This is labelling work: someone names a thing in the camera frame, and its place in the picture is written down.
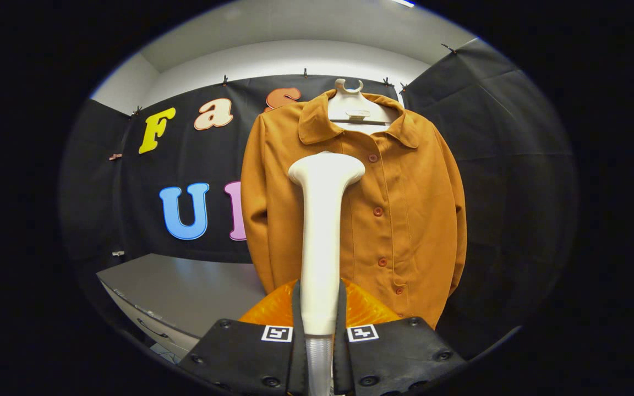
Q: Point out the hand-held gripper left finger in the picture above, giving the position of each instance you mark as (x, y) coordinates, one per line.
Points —
(240, 357)

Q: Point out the white clothes hanger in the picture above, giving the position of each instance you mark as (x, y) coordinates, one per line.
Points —
(356, 113)

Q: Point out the orange button shirt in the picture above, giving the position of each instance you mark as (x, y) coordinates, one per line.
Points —
(410, 220)

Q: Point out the long ceiling light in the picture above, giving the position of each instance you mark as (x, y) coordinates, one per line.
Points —
(403, 3)

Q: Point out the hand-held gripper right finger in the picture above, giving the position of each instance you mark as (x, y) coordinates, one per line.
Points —
(399, 357)

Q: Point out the grey cabinet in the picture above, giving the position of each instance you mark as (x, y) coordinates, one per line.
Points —
(185, 291)

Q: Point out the white garment steamer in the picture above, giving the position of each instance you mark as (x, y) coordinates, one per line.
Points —
(321, 236)

